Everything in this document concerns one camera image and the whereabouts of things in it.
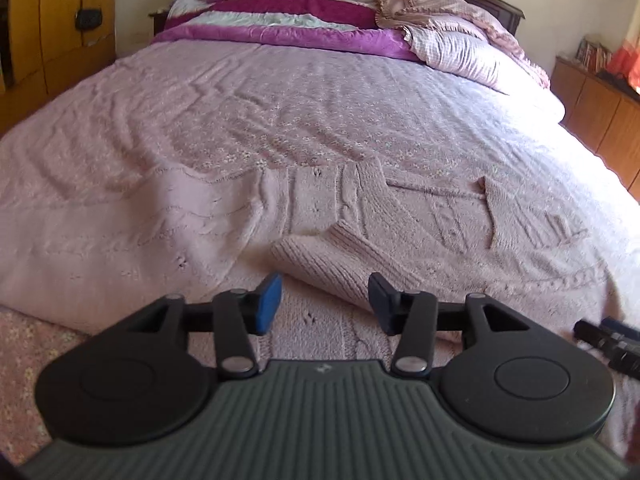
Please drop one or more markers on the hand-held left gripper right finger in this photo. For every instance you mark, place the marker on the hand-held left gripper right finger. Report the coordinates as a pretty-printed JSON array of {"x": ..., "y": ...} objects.
[{"x": 381, "y": 305}]

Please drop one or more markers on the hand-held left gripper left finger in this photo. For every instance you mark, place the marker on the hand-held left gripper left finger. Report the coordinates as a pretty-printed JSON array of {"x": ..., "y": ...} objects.
[{"x": 266, "y": 305}]

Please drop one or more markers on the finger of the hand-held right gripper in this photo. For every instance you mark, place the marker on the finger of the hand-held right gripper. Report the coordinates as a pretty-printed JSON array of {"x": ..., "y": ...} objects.
[
  {"x": 620, "y": 326},
  {"x": 625, "y": 357}
]

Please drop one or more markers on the pink knit sweater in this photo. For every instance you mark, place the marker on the pink knit sweater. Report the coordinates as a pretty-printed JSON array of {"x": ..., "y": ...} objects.
[{"x": 380, "y": 220}]

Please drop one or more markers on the bed with pink floral bedspread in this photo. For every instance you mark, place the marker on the bed with pink floral bedspread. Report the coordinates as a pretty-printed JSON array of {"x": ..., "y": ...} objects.
[{"x": 325, "y": 105}]

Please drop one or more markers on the brown wooden cabinet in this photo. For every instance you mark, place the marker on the brown wooden cabinet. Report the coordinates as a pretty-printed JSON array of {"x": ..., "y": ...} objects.
[{"x": 600, "y": 110}]

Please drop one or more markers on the dark item on cabinet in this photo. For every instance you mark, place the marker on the dark item on cabinet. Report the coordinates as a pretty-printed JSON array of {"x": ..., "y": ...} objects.
[{"x": 615, "y": 79}]

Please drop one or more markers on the pink checked pillow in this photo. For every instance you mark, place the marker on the pink checked pillow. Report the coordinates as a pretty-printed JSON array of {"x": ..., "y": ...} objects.
[{"x": 450, "y": 45}]

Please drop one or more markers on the row of books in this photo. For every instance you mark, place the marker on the row of books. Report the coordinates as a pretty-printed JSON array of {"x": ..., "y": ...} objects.
[{"x": 592, "y": 54}]

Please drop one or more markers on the purple white striped blanket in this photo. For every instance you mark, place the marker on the purple white striped blanket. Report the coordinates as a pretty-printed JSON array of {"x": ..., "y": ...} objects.
[{"x": 280, "y": 20}]

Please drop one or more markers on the dark wooden nightstand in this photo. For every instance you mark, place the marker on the dark wooden nightstand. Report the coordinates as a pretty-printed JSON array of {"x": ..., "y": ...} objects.
[{"x": 157, "y": 22}]

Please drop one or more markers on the small black hanging bag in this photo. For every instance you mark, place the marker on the small black hanging bag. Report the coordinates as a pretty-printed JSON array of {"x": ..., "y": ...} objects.
[{"x": 89, "y": 19}]

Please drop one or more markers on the yellow wooden wardrobe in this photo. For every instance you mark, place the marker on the yellow wooden wardrobe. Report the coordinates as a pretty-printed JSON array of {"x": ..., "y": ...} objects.
[{"x": 45, "y": 35}]

